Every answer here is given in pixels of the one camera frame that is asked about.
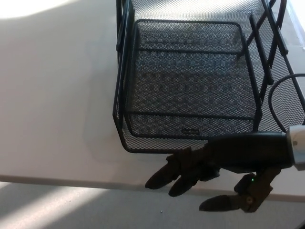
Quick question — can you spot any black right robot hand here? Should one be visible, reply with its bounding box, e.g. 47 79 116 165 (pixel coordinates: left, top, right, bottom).
145 132 295 213

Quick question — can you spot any large black mesh drawer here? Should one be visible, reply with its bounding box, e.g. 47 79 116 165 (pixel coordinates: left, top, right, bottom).
112 0 305 154

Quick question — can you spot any small black mesh tray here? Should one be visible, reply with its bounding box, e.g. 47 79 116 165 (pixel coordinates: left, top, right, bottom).
124 18 263 141

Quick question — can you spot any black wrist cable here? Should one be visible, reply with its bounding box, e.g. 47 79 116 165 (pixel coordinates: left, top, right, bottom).
267 74 305 133

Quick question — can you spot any black wire rack frame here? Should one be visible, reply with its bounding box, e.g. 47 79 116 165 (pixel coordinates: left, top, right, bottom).
115 0 290 132

